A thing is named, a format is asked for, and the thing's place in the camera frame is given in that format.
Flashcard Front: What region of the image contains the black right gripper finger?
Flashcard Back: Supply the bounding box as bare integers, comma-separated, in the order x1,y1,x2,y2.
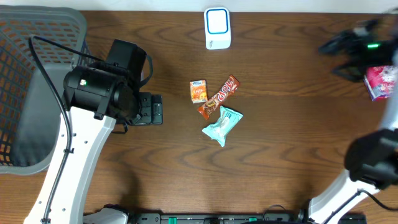
331,62,366,82
318,30,354,55

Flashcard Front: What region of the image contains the purple snack packet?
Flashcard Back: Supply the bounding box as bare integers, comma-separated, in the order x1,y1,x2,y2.
364,65,397,101

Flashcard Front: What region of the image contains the small orange juice carton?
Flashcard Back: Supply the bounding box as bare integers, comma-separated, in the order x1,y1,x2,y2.
190,80,208,103

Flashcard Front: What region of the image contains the teal snack wrapper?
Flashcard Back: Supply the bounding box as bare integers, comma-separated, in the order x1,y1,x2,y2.
202,106,243,147

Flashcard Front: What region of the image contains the red chocolate bar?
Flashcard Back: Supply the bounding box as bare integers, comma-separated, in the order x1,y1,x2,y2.
197,75,240,119

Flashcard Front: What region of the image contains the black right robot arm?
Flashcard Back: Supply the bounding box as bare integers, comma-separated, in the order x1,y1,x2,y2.
297,8,397,223

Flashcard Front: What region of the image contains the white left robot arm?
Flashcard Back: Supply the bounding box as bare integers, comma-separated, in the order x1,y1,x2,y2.
25,40,163,224

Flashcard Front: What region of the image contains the white barcode scanner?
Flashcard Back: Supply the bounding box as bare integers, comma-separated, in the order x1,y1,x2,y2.
203,7,231,50

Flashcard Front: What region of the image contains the grey plastic basket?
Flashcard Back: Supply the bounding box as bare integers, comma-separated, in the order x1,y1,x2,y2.
1,5,90,175

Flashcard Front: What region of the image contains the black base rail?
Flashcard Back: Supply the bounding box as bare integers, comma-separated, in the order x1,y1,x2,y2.
127,212,314,224

